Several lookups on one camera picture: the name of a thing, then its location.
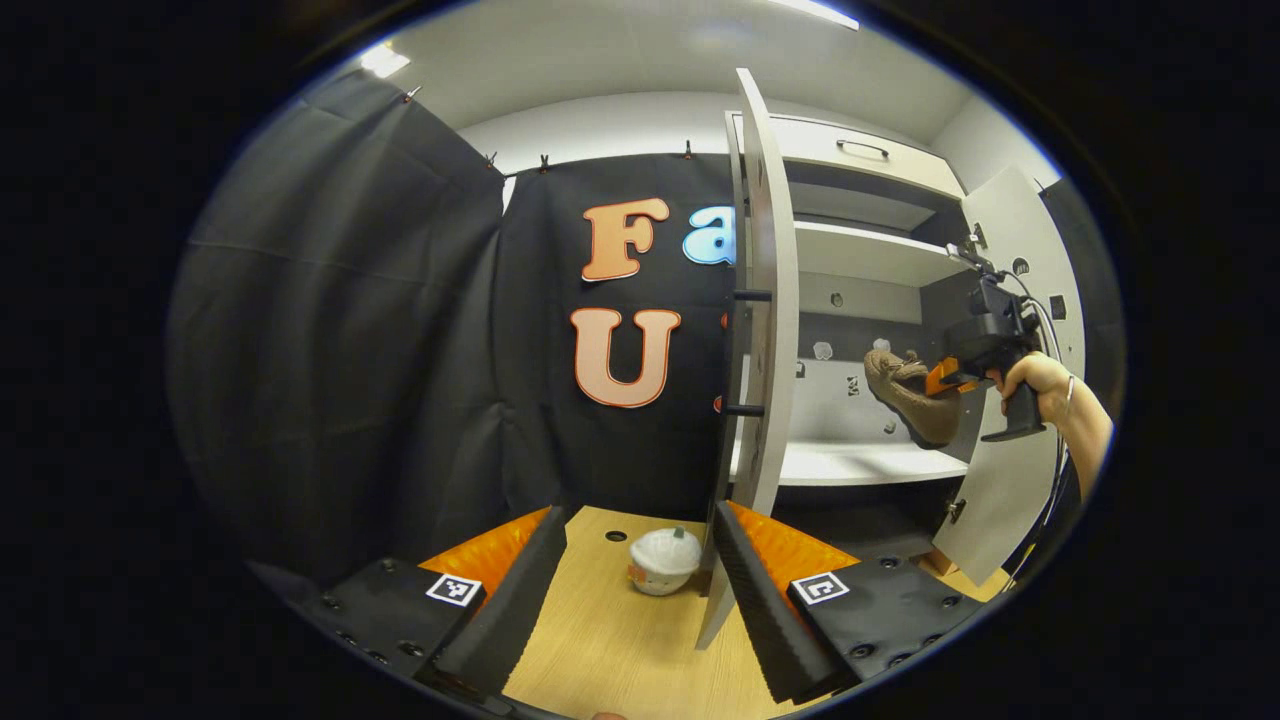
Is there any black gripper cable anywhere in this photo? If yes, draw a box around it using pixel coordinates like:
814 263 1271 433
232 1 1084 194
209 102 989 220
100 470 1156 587
1005 268 1076 591

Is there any white shoe cabinet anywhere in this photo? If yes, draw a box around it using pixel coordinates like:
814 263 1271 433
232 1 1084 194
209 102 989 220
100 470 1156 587
725 110 986 561

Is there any ceiling light panel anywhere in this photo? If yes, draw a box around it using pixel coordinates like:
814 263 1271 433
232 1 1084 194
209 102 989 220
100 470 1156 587
360 42 411 79
765 0 861 31

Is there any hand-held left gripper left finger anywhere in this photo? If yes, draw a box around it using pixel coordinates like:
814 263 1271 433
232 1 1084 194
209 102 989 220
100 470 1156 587
300 505 569 701

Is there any white cabinet shelf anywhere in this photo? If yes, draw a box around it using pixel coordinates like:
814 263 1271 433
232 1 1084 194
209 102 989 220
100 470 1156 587
730 440 971 488
790 220 971 289

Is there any black backdrop cloth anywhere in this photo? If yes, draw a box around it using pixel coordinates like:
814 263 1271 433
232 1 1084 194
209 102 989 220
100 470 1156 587
1040 178 1126 401
495 152 746 521
165 70 506 591

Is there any white cabinet door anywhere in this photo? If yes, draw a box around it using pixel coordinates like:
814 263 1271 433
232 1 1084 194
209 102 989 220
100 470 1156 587
695 67 801 651
930 165 1088 588

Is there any brown fuzzy shoe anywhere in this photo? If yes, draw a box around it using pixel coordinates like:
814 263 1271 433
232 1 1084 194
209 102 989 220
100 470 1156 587
863 340 963 448

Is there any white lidded bowl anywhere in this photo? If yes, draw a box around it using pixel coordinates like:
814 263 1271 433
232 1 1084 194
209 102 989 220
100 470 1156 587
628 527 703 597

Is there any white cabinet drawer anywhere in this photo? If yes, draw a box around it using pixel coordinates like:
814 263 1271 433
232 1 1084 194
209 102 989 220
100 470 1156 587
735 112 966 201

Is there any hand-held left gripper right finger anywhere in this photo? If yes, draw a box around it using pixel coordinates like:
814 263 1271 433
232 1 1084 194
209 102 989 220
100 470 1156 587
712 500 986 706

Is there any black door handle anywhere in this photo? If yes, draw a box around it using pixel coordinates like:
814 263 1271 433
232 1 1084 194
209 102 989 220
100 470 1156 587
722 288 774 419

